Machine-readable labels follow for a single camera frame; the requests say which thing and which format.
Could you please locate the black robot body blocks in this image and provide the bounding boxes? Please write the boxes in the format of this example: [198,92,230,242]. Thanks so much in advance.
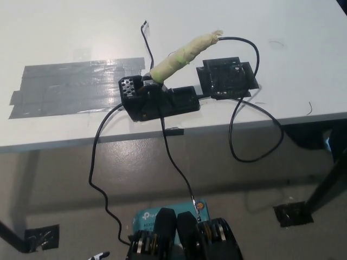
[125,207,244,260]

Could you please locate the black soldering station base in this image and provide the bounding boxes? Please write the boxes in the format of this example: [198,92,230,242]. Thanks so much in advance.
[118,75,202,122]

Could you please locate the black soldering iron cable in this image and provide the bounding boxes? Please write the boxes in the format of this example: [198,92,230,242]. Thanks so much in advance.
[199,36,285,163]

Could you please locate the black tape square patch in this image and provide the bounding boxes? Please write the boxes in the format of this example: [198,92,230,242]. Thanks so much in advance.
[195,56,260,100]

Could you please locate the black table leg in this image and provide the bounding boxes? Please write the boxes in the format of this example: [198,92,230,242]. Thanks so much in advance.
[305,154,347,216]
[0,220,30,254]

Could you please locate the teal tp-link box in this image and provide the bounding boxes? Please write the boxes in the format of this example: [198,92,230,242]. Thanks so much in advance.
[132,200,211,244]

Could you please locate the grey duct tape patch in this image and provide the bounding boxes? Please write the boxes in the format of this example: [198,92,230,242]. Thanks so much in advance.
[7,56,147,120]

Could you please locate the small black tape strip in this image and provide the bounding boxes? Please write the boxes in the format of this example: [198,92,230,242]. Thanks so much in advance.
[163,128,184,137]

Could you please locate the thin black loose wire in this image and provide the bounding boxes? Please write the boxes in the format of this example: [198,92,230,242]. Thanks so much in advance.
[140,21,156,72]

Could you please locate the black cable with metal connector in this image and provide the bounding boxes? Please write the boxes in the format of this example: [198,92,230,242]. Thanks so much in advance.
[159,115,203,222]

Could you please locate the black floor tape patch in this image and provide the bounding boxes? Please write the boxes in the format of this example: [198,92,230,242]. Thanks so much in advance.
[272,201,315,228]
[23,224,60,253]

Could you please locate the tape-wrapped soldering iron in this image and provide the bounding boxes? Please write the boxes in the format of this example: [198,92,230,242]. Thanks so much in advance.
[150,29,224,82]

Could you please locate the long curvy black cable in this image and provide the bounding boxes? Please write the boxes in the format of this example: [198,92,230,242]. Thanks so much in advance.
[88,104,133,246]

